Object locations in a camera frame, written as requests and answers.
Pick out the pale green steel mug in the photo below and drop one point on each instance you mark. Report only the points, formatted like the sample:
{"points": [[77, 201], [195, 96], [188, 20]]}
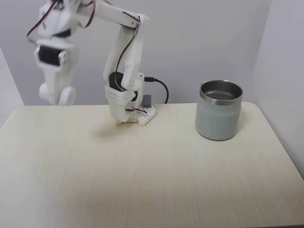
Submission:
{"points": [[217, 118]]}

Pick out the grey clamp block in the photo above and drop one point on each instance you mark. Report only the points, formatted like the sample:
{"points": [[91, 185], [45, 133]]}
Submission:
{"points": [[147, 101]]}

